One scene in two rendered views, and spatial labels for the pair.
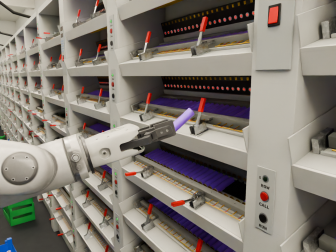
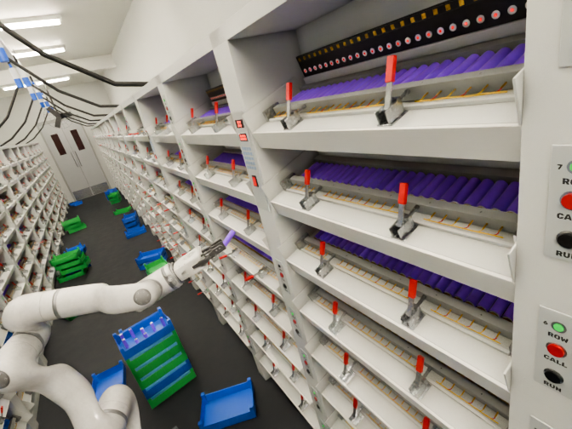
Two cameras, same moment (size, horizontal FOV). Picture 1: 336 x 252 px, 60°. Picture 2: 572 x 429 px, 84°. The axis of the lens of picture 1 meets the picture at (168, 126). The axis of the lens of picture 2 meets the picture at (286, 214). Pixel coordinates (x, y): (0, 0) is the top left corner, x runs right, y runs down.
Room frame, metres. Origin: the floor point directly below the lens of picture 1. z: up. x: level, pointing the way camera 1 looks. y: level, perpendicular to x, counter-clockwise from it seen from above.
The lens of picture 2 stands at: (-0.36, -0.32, 1.59)
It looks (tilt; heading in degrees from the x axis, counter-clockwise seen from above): 21 degrees down; 5
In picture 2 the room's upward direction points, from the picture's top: 14 degrees counter-clockwise
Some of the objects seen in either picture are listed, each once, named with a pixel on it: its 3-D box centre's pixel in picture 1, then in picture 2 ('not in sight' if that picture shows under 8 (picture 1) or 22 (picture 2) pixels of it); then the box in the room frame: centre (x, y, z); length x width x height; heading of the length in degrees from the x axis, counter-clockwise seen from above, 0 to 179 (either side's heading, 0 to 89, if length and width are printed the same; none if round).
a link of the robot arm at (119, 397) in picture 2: not in sight; (120, 420); (0.46, 0.55, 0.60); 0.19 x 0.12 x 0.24; 12
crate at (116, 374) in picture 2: not in sight; (108, 385); (1.20, 1.27, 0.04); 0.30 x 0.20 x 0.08; 27
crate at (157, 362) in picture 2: not in sight; (153, 351); (1.16, 0.83, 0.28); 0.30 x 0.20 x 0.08; 130
